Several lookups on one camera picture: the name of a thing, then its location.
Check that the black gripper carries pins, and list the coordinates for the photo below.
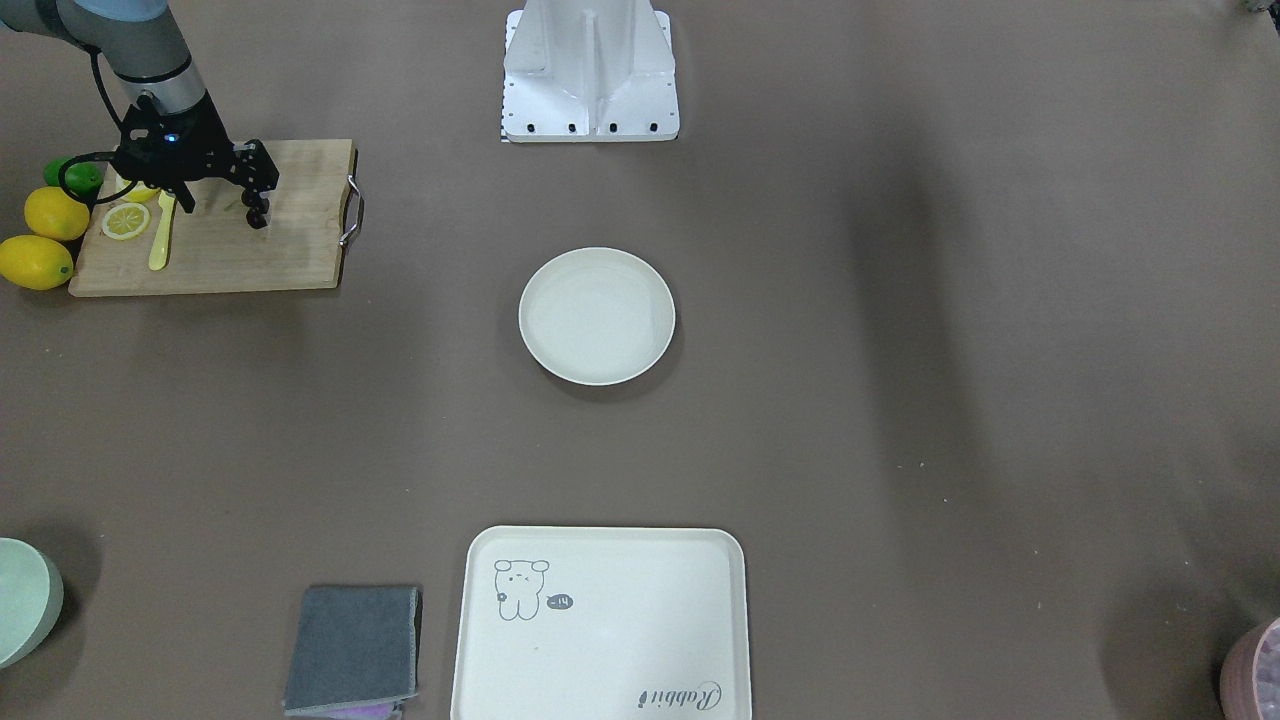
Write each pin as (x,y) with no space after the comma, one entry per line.
(207,133)

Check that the dark cherry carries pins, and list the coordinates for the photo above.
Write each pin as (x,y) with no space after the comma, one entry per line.
(257,217)

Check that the white round plate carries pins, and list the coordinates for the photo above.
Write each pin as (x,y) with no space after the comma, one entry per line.
(597,317)

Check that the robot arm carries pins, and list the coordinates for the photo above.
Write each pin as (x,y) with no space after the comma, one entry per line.
(140,40)

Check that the cream rabbit tray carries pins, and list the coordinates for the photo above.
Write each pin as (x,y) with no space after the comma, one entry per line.
(603,623)

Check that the wooden cutting board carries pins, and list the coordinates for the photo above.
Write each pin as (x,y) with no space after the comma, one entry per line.
(212,250)

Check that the lemon slice lower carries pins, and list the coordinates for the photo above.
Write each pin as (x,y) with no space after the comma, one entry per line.
(139,192)

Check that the lemon slice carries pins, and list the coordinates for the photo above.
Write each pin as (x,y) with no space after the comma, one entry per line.
(125,221)
(139,192)

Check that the yellow plastic knife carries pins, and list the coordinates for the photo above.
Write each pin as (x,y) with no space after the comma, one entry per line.
(159,254)

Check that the lemon slice upper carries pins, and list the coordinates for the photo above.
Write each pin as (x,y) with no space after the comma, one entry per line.
(125,221)

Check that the green lime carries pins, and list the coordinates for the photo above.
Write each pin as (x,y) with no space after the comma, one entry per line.
(82,178)

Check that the yellow lemon near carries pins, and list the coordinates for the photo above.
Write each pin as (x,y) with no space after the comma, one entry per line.
(49,212)

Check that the yellow lemon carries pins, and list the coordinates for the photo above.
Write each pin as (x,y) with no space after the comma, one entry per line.
(35,262)
(49,212)

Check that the yellow lemon far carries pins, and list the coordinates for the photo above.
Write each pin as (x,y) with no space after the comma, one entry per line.
(35,262)

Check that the mint green bowl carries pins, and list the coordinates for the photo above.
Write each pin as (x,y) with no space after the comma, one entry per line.
(32,593)

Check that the grey folded cloth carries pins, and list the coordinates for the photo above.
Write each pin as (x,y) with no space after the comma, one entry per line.
(355,653)

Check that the pink bowl with ice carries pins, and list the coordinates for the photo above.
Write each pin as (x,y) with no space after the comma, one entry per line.
(1249,677)

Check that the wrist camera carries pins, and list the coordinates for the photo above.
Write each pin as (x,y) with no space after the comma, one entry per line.
(144,137)

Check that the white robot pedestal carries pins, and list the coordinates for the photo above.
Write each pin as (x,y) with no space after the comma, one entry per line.
(589,72)

